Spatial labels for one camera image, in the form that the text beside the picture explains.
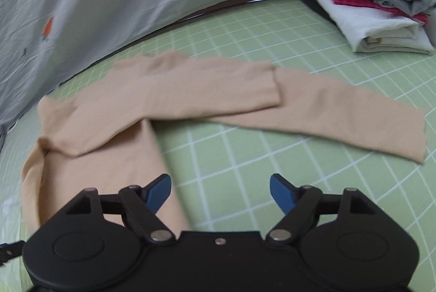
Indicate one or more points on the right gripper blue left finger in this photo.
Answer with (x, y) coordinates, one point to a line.
(141, 205)

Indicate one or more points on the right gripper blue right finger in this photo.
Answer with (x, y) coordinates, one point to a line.
(299, 205)

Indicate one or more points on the folded white garment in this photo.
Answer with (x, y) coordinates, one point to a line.
(370, 30)

